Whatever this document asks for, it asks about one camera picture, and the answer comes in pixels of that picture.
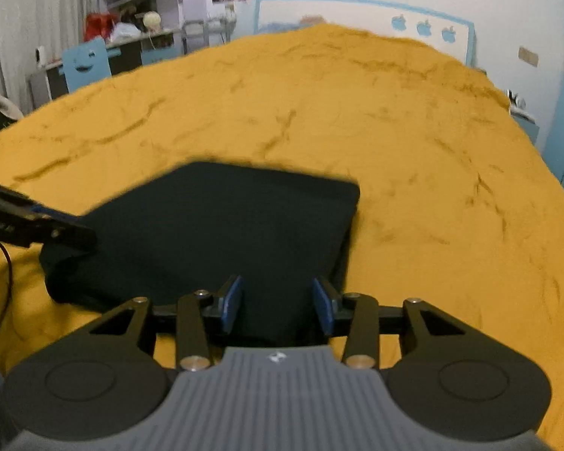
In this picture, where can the round cream lamp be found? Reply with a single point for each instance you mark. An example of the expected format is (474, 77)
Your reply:
(151, 20)

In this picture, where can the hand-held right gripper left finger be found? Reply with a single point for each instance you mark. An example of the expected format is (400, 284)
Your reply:
(230, 305)

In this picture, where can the blue pillow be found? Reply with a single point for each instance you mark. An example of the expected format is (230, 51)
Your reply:
(282, 24)

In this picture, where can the pale cloth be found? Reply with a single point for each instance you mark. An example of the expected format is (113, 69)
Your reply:
(2, 103)

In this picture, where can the dark desk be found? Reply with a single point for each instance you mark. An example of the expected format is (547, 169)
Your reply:
(127, 56)

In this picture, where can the white plastic bag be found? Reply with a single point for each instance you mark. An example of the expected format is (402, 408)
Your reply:
(124, 33)

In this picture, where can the white headboard with blue trim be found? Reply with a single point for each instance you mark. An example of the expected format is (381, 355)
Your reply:
(371, 21)

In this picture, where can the black and white striped object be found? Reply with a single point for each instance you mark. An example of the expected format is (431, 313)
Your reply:
(516, 98)

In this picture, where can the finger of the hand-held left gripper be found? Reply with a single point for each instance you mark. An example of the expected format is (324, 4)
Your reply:
(70, 235)
(40, 211)

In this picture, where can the white bedside table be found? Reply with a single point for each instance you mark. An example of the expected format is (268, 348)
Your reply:
(526, 124)

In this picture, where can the beige wall plate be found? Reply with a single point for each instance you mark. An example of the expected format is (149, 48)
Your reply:
(528, 57)

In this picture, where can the red bag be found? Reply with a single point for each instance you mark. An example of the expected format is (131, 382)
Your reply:
(99, 26)

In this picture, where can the black pants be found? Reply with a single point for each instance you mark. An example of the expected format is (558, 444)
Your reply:
(216, 225)

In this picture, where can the small white device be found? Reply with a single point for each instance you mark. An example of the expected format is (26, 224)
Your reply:
(41, 55)

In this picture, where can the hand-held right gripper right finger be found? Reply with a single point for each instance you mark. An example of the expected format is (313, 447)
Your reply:
(324, 307)

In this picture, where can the yellow blanket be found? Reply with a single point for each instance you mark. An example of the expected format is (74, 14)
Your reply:
(357, 127)

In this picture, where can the grey metal rack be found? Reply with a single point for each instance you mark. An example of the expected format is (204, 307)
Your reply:
(207, 33)

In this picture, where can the white curtain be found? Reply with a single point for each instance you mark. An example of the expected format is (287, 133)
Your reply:
(37, 19)

